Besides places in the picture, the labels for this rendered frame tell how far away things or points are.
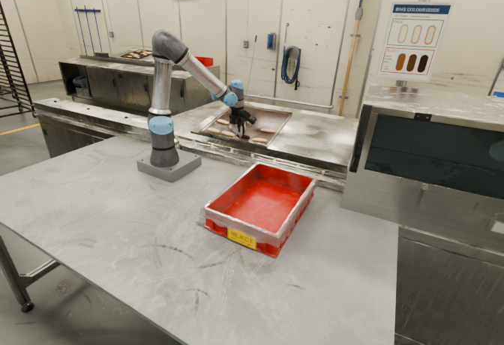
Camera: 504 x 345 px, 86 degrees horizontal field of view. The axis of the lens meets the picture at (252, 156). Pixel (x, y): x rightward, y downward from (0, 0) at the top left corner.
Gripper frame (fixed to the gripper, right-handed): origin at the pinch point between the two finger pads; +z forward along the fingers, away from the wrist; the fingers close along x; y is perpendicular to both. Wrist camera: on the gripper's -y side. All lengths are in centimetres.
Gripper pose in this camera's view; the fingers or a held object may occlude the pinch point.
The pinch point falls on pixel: (242, 134)
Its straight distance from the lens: 175.6
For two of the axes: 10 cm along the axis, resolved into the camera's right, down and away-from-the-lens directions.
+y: -9.0, -2.2, 3.7
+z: 0.3, 8.2, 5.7
